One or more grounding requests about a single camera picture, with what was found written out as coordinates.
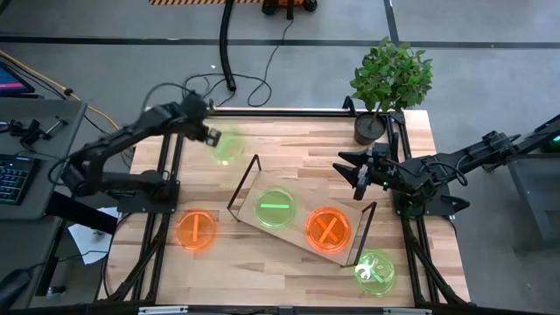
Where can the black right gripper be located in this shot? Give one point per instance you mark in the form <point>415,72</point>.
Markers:
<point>382,168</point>

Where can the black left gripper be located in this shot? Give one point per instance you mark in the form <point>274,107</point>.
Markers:
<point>199,126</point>

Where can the translucent green plastic plate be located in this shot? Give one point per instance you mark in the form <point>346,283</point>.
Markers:
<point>275,216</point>
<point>385,280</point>
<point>229,153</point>

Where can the wooden shelf black metal frame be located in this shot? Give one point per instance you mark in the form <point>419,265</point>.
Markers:
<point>302,199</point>

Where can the translucent orange plastic plate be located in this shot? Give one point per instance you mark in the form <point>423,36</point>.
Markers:
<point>318,245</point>
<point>186,229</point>
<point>339,238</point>

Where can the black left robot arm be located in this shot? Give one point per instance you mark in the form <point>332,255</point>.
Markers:
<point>109,142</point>

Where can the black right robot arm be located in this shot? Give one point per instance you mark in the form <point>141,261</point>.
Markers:
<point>477,155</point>

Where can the green potted plant black pot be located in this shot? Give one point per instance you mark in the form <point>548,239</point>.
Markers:
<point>389,74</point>

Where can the yellow black hazard strip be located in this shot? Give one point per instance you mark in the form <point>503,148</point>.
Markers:
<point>197,2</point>

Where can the orange black wheeled cart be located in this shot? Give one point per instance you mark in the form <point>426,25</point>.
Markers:
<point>289,6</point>

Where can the white paper sheet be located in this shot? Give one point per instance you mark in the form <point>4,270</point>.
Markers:
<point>87,240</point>

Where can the grey side desk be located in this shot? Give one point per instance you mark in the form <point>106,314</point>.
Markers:
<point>52,175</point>

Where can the black clamp tool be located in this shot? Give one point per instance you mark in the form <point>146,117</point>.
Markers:
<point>32,133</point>

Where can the black backlit keyboard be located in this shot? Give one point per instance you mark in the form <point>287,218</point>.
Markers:
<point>15,179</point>

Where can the computer monitor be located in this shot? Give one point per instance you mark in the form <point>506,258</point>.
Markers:
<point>11,81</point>

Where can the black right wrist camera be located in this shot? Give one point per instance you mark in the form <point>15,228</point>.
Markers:
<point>362,184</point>

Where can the black aluminium table frame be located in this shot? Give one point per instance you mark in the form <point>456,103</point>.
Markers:
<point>284,113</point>

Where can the silver metal bracket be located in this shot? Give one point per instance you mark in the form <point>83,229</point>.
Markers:
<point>407,312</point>
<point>162,311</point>

